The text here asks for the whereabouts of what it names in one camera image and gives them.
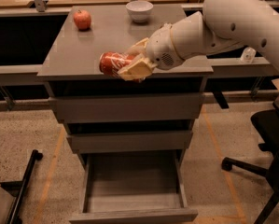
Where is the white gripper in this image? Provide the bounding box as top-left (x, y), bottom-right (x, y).
top-left (118, 23), bottom-right (184, 81)

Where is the red coke can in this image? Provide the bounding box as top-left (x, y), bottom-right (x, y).
top-left (99, 51), bottom-right (134, 78)

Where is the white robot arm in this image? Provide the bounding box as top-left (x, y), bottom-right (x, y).
top-left (119, 0), bottom-right (279, 80)

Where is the grey drawer cabinet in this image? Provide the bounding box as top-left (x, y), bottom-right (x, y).
top-left (36, 4), bottom-right (214, 166)

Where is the grey top drawer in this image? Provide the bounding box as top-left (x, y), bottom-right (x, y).
top-left (49, 93), bottom-right (204, 123)

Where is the grey middle drawer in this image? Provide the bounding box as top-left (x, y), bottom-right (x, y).
top-left (67, 130), bottom-right (192, 153)

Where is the grey open bottom drawer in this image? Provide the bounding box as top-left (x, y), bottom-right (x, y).
top-left (70, 150), bottom-right (198, 224)

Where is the white bowl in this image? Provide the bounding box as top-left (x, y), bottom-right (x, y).
top-left (126, 0), bottom-right (153, 23)

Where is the red apple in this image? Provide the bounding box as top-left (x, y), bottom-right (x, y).
top-left (73, 10), bottom-right (91, 31)

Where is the black office chair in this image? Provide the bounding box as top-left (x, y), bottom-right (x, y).
top-left (220, 100), bottom-right (279, 224)

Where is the long grey bench rail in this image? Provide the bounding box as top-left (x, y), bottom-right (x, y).
top-left (0, 56), bottom-right (279, 87)

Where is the black cart frame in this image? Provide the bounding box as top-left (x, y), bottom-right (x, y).
top-left (0, 149), bottom-right (43, 224)

